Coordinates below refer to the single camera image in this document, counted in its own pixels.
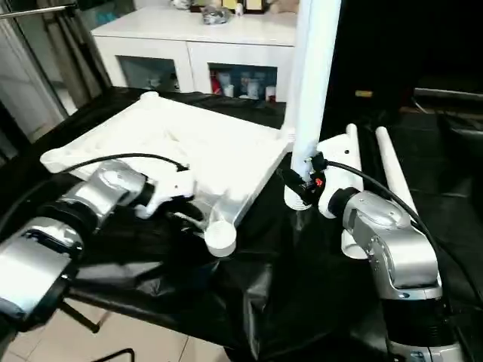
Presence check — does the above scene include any white plastic table leg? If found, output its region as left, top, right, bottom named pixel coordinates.
left=375, top=127, right=418, bottom=227
left=341, top=123, right=372, bottom=261
left=283, top=0, right=342, bottom=210

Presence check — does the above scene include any black mat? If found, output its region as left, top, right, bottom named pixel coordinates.
left=0, top=83, right=483, bottom=362

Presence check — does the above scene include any black box with tan label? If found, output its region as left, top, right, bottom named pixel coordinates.
left=325, top=0, right=417, bottom=114

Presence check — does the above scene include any white cabinet with glass doors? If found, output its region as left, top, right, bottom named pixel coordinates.
left=91, top=0, right=299, bottom=106

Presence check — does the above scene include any grey curtain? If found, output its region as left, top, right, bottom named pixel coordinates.
left=34, top=0, right=114, bottom=110

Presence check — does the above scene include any dark metal rail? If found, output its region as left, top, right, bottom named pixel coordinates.
left=414, top=87, right=483, bottom=104

